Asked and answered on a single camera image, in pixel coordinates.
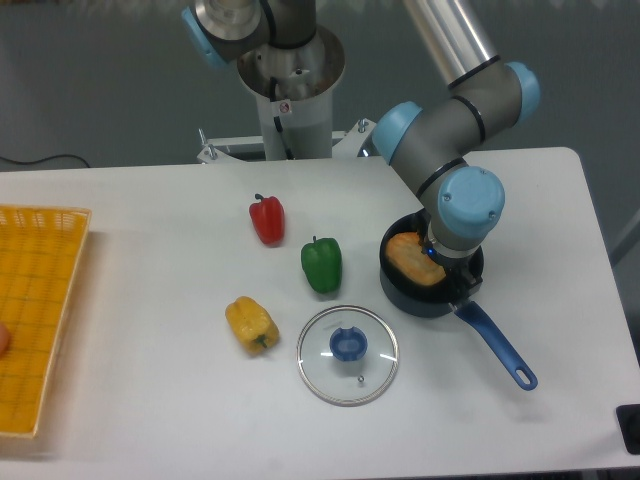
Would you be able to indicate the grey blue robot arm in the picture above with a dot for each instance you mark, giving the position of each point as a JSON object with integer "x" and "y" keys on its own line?
{"x": 427, "y": 150}

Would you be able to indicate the golden triangle bread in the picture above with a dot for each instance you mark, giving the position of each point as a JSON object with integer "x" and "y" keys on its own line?
{"x": 404, "y": 252}

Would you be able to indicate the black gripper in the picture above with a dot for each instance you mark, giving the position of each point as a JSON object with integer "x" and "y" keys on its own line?
{"x": 463, "y": 275}

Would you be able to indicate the dark pan blue handle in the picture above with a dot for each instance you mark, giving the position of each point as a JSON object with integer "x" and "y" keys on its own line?
{"x": 406, "y": 296}

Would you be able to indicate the glass lid blue knob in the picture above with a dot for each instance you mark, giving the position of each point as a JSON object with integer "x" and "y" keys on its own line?
{"x": 347, "y": 355}

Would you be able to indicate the red bell pepper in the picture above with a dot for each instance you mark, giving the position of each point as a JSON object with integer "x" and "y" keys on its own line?
{"x": 268, "y": 218}

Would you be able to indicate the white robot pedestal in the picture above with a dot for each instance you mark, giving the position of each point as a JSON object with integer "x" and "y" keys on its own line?
{"x": 293, "y": 90}

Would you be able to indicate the yellow woven basket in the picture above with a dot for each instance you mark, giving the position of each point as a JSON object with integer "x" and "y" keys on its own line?
{"x": 41, "y": 250}

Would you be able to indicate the yellow bell pepper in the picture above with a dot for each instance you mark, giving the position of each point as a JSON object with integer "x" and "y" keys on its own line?
{"x": 252, "y": 325}

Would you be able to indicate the green bell pepper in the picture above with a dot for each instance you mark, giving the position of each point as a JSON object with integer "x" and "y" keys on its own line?
{"x": 321, "y": 262}

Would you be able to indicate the black device at table edge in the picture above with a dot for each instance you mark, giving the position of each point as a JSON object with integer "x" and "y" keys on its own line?
{"x": 628, "y": 417}

